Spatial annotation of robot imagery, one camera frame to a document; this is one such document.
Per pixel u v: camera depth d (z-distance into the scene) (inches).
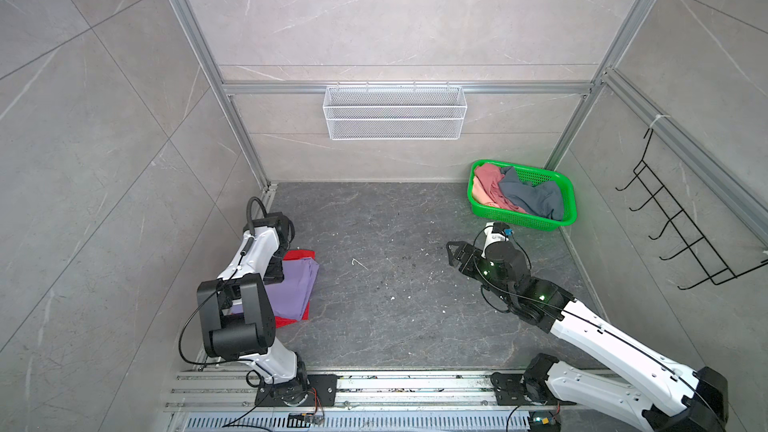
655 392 16.2
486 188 41.1
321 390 28.8
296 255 36.7
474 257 25.4
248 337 17.7
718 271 23.0
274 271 29.8
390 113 39.7
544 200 41.9
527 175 44.8
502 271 21.5
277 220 25.7
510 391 28.8
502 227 25.9
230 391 29.4
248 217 25.5
